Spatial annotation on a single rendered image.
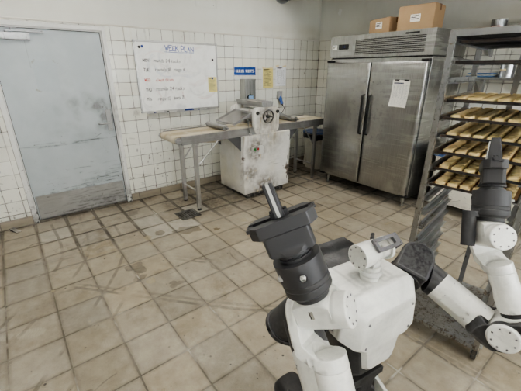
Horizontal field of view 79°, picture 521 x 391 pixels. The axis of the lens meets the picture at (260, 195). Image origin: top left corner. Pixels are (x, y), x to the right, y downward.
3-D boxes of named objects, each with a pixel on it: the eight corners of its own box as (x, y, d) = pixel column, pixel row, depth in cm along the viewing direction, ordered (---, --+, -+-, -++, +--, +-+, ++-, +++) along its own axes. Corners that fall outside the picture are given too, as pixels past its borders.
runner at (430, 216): (422, 229, 186) (422, 225, 185) (416, 227, 188) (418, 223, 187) (451, 199, 230) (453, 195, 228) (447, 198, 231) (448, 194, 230)
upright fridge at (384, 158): (434, 194, 448) (470, 32, 372) (400, 210, 396) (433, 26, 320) (352, 171, 550) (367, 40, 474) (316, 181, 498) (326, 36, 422)
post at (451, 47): (399, 313, 212) (457, 29, 149) (395, 311, 214) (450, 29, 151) (401, 311, 214) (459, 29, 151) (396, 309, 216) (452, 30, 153)
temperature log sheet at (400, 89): (406, 108, 365) (411, 79, 353) (405, 108, 363) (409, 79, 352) (388, 106, 380) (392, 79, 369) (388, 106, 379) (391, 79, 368)
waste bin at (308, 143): (337, 167, 574) (340, 130, 550) (317, 172, 544) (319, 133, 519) (315, 160, 614) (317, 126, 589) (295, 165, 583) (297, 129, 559)
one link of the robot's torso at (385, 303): (274, 335, 107) (276, 243, 94) (348, 302, 123) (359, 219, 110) (333, 412, 83) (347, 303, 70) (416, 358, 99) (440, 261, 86)
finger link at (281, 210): (266, 181, 55) (279, 212, 56) (266, 185, 51) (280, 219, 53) (274, 178, 54) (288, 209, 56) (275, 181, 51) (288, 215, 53)
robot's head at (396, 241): (354, 248, 87) (369, 235, 81) (376, 240, 90) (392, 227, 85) (367, 269, 84) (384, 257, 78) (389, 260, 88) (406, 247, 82)
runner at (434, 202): (425, 216, 183) (426, 211, 182) (419, 214, 185) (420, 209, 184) (454, 188, 226) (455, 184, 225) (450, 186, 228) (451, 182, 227)
